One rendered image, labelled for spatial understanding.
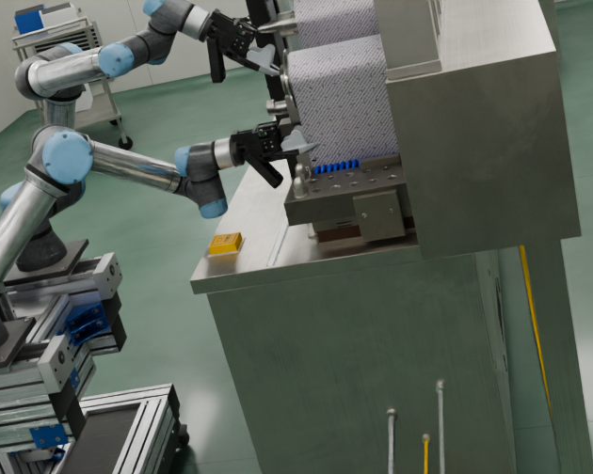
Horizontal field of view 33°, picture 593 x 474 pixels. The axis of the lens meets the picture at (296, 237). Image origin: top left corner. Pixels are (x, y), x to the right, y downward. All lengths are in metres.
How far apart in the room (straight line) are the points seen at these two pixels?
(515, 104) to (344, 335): 1.00
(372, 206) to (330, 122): 0.28
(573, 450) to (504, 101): 0.70
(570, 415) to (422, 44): 0.73
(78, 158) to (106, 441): 1.16
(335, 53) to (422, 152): 0.89
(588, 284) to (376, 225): 1.71
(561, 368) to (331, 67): 0.96
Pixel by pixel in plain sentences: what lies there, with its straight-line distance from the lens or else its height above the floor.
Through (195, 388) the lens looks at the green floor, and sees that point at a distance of 3.74.
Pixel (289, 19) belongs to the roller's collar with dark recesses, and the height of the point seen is 1.35.
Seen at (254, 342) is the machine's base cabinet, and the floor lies 0.71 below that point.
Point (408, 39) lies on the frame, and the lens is 1.49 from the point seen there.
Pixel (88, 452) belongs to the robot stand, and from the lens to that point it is 3.20.
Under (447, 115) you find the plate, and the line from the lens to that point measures 1.51.
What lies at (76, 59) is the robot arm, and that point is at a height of 1.41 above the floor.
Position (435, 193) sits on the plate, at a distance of 1.55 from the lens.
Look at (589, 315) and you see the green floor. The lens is 3.65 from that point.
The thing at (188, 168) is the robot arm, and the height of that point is 1.10.
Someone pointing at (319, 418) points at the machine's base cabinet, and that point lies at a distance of 2.49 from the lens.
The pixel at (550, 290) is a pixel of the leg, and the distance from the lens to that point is 1.71.
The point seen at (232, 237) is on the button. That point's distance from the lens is 2.46.
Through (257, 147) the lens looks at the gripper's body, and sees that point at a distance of 2.42.
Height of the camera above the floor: 1.83
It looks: 23 degrees down
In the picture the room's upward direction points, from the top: 15 degrees counter-clockwise
